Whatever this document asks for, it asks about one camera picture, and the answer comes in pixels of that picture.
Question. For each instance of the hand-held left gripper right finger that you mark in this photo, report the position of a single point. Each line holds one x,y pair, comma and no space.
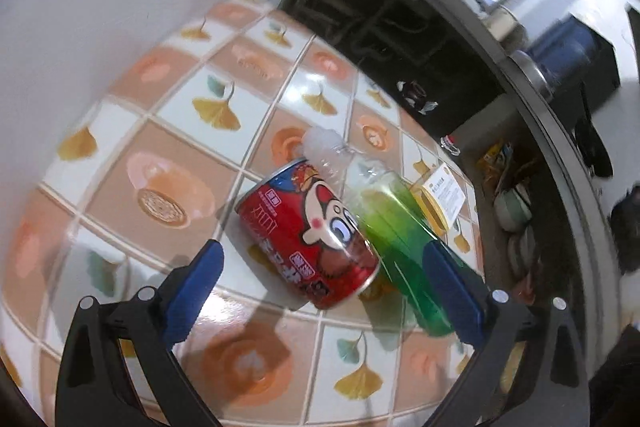
457,294

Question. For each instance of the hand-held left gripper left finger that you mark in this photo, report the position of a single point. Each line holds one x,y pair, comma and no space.
195,292

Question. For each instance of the green plastic bottle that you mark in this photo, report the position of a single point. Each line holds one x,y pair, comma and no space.
395,227

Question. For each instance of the yellow white cardboard box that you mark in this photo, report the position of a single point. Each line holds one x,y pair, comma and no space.
445,194

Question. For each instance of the red cartoon drink can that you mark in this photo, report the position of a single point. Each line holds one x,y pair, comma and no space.
300,232

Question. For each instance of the stack of plates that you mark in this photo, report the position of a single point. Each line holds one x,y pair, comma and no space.
520,252

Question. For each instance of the stack of bowls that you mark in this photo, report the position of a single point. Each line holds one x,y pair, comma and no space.
510,209

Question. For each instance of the yellow snack packets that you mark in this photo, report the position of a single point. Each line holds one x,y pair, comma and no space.
495,154

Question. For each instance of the cooking oil bottle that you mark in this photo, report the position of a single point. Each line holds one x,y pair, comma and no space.
450,144

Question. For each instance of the table with patterned tablecloth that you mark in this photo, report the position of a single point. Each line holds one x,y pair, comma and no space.
150,147

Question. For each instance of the concrete kitchen counter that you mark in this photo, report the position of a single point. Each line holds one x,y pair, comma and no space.
550,137

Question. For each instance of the black pot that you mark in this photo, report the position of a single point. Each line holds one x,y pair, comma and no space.
627,227

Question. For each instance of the black wok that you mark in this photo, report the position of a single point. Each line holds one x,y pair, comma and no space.
595,147

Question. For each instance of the metal pot lid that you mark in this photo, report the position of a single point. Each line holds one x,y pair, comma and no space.
530,72

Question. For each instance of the blue black cabinet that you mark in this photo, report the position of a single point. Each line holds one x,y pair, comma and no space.
575,52

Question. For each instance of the cream mug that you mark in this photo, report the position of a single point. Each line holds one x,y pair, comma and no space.
500,24

